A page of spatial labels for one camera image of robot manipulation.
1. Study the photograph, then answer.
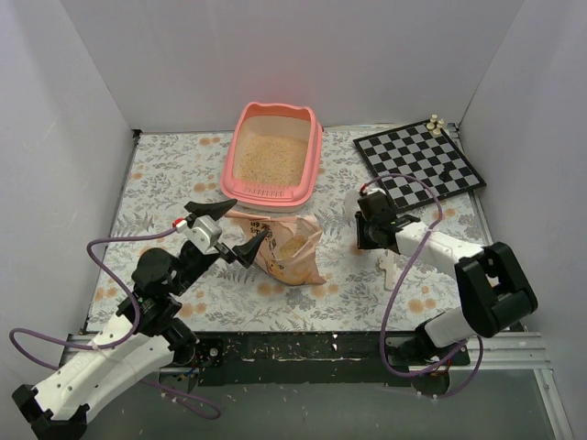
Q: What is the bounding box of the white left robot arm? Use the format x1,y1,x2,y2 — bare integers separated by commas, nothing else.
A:
12,199,267,439

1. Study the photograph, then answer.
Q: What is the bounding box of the pink cat litter box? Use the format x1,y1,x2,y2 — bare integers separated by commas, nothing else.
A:
220,102,323,213

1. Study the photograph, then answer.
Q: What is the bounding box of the clear plastic scoop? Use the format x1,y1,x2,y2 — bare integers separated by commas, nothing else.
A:
344,191,360,224

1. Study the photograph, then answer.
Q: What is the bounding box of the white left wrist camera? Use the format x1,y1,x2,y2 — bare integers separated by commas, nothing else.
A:
174,214,222,255

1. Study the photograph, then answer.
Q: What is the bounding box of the white plastic bracket piece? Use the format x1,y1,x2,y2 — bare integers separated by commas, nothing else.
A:
378,252,395,291

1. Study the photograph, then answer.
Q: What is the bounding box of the pink cat litter bag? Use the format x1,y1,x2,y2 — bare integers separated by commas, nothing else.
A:
226,210,326,286

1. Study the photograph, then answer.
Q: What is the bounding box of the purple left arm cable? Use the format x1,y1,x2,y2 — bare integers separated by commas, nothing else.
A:
9,226,221,421

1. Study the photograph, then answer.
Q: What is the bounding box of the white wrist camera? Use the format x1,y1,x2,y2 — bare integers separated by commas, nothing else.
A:
174,214,222,255
359,183,387,197

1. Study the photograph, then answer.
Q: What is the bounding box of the black chess piece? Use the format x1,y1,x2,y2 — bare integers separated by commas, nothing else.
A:
438,167,451,182

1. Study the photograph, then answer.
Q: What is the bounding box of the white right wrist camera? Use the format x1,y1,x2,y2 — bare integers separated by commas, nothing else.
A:
359,183,387,197

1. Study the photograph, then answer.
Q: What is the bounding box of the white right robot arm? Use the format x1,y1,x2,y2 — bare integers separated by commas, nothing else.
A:
355,191,538,365

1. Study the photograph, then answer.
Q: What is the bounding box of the black grey chessboard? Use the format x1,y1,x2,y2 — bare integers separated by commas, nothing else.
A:
353,121,486,213

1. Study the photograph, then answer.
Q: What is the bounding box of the floral table mat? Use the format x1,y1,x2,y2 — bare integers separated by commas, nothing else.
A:
85,127,459,332

